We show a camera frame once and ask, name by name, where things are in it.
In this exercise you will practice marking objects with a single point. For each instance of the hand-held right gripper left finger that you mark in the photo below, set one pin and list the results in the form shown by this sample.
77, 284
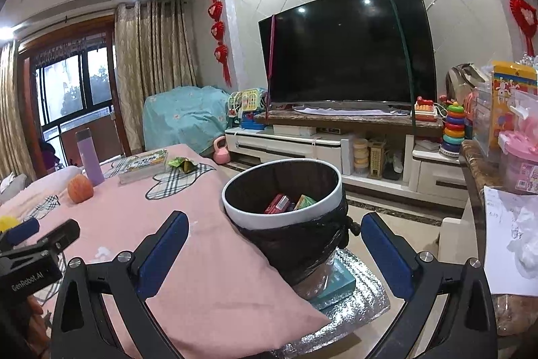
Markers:
164, 254

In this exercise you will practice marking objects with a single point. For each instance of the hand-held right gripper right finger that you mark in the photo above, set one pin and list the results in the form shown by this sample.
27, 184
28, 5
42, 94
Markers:
386, 260

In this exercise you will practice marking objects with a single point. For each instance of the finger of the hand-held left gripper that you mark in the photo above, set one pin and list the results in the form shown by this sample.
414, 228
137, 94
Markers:
59, 237
25, 230

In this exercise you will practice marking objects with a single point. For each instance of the white bin with black bag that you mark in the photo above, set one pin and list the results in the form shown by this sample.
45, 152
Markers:
260, 222

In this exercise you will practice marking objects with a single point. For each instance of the person's left hand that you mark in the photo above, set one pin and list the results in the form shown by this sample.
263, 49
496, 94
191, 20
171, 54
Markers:
37, 317

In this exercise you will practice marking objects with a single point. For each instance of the grey pillow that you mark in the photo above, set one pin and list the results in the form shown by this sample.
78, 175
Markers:
10, 184

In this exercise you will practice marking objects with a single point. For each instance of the silver foil mat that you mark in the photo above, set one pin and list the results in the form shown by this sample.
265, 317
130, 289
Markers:
365, 304

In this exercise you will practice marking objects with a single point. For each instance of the pale pink pillow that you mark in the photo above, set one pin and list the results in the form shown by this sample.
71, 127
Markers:
42, 182

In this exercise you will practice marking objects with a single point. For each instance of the orange round fruit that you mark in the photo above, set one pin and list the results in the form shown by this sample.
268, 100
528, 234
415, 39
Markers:
80, 188

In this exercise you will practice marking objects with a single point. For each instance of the teal flat box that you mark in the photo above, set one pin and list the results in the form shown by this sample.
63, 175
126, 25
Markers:
338, 283

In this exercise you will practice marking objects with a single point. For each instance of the purple dark cloth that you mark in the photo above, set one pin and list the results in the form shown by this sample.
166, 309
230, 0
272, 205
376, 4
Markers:
49, 159

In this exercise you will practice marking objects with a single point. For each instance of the white edged book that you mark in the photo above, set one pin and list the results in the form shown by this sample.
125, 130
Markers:
143, 176

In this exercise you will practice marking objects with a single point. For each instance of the purple water bottle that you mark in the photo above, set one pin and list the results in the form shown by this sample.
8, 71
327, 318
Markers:
89, 161

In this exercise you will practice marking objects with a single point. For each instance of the green snack packet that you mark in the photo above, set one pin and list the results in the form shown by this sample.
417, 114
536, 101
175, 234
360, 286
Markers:
181, 164

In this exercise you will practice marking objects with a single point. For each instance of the green cover book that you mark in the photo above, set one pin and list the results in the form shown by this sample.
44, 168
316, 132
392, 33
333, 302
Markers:
143, 161

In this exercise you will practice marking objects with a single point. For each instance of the light green box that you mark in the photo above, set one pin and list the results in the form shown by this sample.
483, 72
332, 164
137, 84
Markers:
305, 202

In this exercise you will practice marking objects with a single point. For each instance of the wooden storage box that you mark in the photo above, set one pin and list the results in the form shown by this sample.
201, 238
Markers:
377, 159

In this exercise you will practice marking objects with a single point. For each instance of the round yellow container stack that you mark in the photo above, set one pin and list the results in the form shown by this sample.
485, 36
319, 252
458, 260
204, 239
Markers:
360, 157

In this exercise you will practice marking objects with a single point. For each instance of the white paper sheet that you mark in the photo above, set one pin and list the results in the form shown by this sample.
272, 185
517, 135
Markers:
500, 249

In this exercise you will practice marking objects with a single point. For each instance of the pink kettlebell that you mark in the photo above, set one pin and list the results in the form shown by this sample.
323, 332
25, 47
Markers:
221, 153

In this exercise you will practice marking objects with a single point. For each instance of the marble top side cabinet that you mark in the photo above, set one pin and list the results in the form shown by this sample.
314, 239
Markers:
473, 182

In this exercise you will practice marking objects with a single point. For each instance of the beige patterned curtain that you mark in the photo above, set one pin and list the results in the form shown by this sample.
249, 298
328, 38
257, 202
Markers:
155, 56
12, 111

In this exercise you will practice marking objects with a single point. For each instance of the red snack packet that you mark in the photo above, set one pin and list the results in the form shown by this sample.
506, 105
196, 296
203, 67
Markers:
278, 204

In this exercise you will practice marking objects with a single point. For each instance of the teal cloth cover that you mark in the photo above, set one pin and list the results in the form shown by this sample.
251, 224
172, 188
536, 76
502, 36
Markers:
180, 115

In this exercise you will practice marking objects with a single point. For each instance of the brown textured bag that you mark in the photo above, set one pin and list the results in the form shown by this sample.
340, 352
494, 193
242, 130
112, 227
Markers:
517, 312

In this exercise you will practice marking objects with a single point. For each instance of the white plastic bag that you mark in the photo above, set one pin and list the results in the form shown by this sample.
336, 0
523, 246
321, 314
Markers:
527, 254

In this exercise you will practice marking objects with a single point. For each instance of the brown framed balcony window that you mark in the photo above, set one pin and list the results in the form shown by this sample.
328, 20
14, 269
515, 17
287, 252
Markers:
75, 90

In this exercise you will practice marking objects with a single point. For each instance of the white television cabinet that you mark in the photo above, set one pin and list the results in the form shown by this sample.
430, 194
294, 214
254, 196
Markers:
294, 142

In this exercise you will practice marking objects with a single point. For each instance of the red toy telephone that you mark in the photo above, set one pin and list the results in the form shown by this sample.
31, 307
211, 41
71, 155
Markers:
424, 108

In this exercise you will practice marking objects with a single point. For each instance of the pink lidded cup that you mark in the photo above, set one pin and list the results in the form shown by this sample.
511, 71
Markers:
519, 169

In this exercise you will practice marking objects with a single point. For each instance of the colourful toy phone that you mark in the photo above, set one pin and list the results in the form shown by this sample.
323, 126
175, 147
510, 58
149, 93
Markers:
248, 106

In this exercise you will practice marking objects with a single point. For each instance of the clear plastic drawer unit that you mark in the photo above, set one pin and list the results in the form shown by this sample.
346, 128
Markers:
487, 119

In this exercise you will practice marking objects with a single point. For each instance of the silver bag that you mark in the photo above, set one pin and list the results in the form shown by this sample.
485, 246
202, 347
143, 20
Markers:
460, 81

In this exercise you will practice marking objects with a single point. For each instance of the ceiling spotlight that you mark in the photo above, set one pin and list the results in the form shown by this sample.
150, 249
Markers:
4, 33

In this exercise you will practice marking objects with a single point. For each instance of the black flat television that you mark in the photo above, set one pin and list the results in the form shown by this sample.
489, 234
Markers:
344, 47

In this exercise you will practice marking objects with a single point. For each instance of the yellow printed box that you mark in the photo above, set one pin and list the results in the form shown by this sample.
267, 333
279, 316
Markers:
512, 77

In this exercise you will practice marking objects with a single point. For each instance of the red hanging knot decoration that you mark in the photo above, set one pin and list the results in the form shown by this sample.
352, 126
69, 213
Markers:
216, 10

